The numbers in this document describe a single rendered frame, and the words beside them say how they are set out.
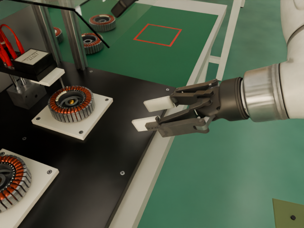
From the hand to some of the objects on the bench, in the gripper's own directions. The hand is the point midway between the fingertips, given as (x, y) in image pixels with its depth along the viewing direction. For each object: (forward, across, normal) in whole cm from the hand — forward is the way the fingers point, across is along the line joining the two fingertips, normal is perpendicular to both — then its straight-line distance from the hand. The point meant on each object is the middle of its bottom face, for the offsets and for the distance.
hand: (152, 114), depth 53 cm
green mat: (+44, +52, +14) cm, 70 cm away
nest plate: (+23, 0, +5) cm, 23 cm away
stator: (+22, 0, +6) cm, 23 cm away
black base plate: (+25, -12, +4) cm, 28 cm away
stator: (+22, -24, +6) cm, 33 cm away
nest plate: (+23, -24, +5) cm, 33 cm away
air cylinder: (+35, 0, +12) cm, 37 cm away
